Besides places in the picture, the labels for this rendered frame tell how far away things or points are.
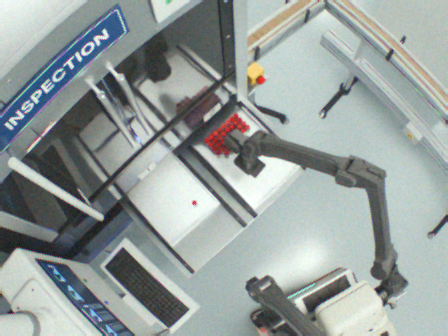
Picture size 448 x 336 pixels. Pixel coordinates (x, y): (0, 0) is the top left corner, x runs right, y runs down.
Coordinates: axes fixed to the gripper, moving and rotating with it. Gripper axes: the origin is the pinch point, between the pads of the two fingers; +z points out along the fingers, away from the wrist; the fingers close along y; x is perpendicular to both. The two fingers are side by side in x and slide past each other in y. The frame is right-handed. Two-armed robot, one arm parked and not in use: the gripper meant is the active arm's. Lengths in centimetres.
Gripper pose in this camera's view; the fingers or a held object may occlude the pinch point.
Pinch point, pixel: (249, 170)
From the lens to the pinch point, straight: 178.3
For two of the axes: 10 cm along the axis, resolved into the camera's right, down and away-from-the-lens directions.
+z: 0.3, 3.0, 9.5
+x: -6.4, 7.4, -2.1
